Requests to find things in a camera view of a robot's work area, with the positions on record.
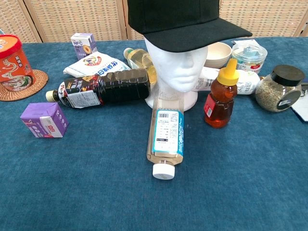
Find black baseball cap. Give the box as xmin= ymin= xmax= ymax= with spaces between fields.
xmin=127 ymin=0 xmax=253 ymax=53

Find white mannequin head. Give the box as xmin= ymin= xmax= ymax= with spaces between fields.
xmin=143 ymin=38 xmax=209 ymax=112

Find dark bottle with yellow cap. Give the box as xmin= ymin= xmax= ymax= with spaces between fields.
xmin=204 ymin=58 xmax=240 ymax=129

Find clear plastic cup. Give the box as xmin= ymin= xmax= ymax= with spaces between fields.
xmin=231 ymin=39 xmax=268 ymax=74

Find glass grain jar, black lid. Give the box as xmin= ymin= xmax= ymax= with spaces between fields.
xmin=255 ymin=64 xmax=306 ymax=113

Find clear bottle with blue label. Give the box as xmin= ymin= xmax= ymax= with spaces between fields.
xmin=146 ymin=90 xmax=185 ymax=180

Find dark tea bottle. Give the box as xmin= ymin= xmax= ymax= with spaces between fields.
xmin=45 ymin=68 xmax=152 ymax=109

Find yellow oil bottle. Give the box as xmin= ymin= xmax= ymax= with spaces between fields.
xmin=123 ymin=47 xmax=157 ymax=85

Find white sugar bag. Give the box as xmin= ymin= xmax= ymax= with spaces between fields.
xmin=63 ymin=51 xmax=132 ymax=78

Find beige bowl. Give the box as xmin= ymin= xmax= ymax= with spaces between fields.
xmin=204 ymin=42 xmax=233 ymax=69

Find blue tablecloth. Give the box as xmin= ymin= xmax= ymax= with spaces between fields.
xmin=0 ymin=36 xmax=308 ymax=231

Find purple juice carton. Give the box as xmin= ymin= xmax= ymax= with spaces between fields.
xmin=70 ymin=33 xmax=98 ymax=61

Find white drink bottle, red-green print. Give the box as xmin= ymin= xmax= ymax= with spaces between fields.
xmin=191 ymin=66 xmax=262 ymax=96

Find purple tissue pack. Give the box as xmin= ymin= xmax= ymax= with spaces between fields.
xmin=20 ymin=102 xmax=69 ymax=139

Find woven rattan coaster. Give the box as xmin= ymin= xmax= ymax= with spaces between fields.
xmin=0 ymin=69 xmax=49 ymax=102

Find woven folding screen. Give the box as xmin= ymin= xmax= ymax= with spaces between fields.
xmin=0 ymin=0 xmax=308 ymax=43

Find red instant noodle cup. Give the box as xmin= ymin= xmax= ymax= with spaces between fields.
xmin=0 ymin=34 xmax=37 ymax=91

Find white notebook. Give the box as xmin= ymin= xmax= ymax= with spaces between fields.
xmin=290 ymin=90 xmax=308 ymax=123

